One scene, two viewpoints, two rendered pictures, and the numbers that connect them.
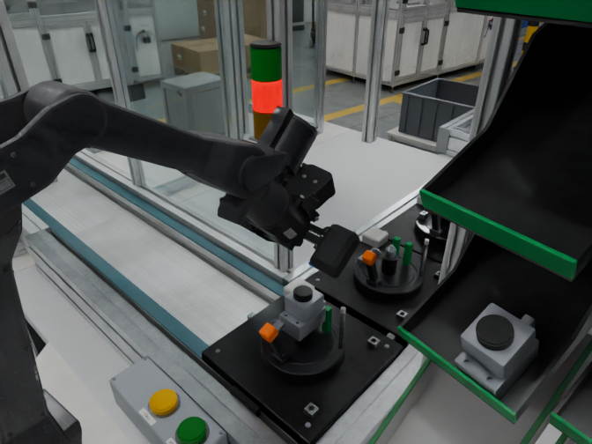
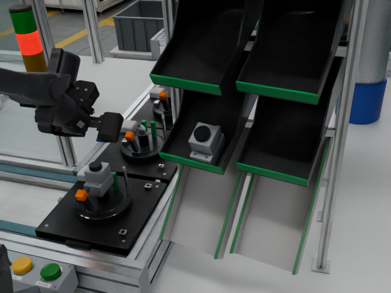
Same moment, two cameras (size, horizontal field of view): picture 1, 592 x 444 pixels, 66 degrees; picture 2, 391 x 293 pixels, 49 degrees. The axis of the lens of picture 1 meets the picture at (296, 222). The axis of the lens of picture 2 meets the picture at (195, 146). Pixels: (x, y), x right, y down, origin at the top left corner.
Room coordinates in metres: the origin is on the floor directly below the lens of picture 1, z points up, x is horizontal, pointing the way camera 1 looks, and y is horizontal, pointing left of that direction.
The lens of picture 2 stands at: (-0.31, 0.10, 1.66)
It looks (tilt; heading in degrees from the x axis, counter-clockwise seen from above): 33 degrees down; 337
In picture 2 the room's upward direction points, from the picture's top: 4 degrees counter-clockwise
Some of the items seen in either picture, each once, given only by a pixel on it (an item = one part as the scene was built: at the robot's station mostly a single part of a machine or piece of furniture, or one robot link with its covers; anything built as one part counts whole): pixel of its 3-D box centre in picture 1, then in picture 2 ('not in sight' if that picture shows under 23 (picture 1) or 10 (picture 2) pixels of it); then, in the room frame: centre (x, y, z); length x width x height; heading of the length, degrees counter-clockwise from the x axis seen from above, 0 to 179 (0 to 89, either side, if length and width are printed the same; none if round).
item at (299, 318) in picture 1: (307, 305); (99, 174); (0.54, -0.02, 1.06); 0.08 x 0.04 x 0.07; 137
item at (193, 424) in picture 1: (192, 432); (50, 272); (0.39, 0.15, 0.96); 0.04 x 0.04 x 0.02
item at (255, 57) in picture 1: (266, 62); (23, 20); (0.75, 0.05, 1.38); 0.05 x 0.05 x 0.05
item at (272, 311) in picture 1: (302, 352); (105, 208); (0.54, -0.01, 0.96); 0.24 x 0.24 x 0.02; 47
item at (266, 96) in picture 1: (267, 93); (29, 41); (0.75, 0.05, 1.33); 0.05 x 0.05 x 0.05
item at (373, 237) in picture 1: (389, 261); (143, 136); (0.73, -0.19, 1.01); 0.24 x 0.24 x 0.13; 47
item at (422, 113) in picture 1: (467, 115); (168, 25); (2.46, -0.95, 0.73); 0.62 x 0.42 x 0.23; 47
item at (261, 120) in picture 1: (268, 122); (34, 61); (0.75, 0.05, 1.28); 0.05 x 0.05 x 0.05
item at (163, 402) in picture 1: (164, 403); (22, 266); (0.44, 0.20, 0.96); 0.04 x 0.04 x 0.02
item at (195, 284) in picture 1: (206, 290); (16, 199); (0.76, 0.19, 0.91); 0.84 x 0.28 x 0.10; 47
